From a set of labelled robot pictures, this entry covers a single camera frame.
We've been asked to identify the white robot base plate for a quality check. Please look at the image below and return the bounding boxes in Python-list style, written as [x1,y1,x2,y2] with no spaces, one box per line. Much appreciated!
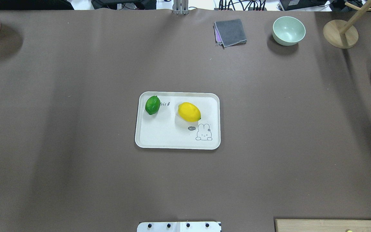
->
[137,221,222,232]

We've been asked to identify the folded grey cloth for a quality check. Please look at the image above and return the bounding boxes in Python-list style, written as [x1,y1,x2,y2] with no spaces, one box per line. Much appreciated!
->
[214,19,247,48]

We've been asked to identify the wooden stand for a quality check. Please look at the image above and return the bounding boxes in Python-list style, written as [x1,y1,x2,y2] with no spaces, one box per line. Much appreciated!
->
[323,0,371,49]

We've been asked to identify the wooden cutting board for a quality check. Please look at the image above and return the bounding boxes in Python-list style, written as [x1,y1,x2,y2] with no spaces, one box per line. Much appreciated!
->
[275,219,371,232]

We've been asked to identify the green lime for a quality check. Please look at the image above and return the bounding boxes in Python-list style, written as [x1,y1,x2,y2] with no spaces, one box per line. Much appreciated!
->
[145,95,161,115]

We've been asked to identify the mint green bowl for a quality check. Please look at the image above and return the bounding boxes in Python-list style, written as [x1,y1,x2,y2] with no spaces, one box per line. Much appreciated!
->
[272,16,306,46]

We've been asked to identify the yellow lemon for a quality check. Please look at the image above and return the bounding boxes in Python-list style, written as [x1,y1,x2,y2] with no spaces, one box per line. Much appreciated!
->
[177,102,201,122]

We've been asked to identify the aluminium frame post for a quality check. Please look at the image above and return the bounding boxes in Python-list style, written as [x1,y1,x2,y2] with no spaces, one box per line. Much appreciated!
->
[173,0,189,15]

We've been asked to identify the white rabbit tray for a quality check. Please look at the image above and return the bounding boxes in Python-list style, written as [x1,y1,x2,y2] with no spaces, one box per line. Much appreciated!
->
[135,91,221,150]

